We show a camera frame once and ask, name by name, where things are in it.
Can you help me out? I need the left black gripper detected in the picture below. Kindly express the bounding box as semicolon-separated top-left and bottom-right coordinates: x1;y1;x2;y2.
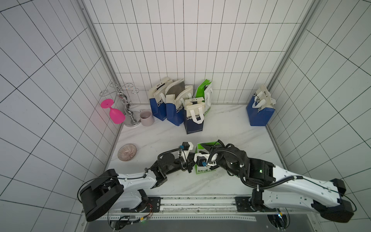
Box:
166;152;203;175

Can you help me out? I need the green white bag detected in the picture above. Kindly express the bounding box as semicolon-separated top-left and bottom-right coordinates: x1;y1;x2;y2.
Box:
195;79;213;114
195;141;220;174

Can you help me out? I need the blue cheerful bag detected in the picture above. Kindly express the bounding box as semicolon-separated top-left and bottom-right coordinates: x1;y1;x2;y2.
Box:
165;80;193;126
148;77;173;121

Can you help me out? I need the blue Cheerful bag front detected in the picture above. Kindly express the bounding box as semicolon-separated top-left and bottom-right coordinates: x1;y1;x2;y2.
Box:
148;77;173;121

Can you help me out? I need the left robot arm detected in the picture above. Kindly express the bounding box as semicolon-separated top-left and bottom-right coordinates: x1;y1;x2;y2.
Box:
77;151;195;222

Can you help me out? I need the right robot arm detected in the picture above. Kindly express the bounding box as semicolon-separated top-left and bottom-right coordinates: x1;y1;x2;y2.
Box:
197;144;357;223

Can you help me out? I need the dark blue bag behind right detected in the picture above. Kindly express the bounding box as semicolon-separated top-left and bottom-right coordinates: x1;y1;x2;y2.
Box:
246;85;276;126

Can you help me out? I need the mauve ceramic mug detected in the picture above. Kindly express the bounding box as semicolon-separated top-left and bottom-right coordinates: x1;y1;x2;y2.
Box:
140;109;155;127

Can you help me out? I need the round drain cover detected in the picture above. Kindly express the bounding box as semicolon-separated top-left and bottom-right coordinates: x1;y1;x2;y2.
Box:
117;144;137;161

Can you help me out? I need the chrome glass holder stand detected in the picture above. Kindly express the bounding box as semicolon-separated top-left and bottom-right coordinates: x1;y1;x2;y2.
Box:
100;82;141;127

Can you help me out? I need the pink plastic wine glass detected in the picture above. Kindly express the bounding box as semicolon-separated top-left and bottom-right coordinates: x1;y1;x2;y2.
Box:
100;99;126;124

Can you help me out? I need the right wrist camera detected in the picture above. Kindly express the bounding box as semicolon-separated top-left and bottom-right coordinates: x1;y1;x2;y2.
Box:
194;153;217;168

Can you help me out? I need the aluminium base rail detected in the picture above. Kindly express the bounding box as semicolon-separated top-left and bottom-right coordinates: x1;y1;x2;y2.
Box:
81;195;315;216

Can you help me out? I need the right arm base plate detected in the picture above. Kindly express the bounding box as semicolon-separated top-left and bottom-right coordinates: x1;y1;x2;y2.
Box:
235;196;276;212

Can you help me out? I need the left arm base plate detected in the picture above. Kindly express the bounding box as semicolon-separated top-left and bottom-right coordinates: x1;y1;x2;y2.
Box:
121;197;161;213

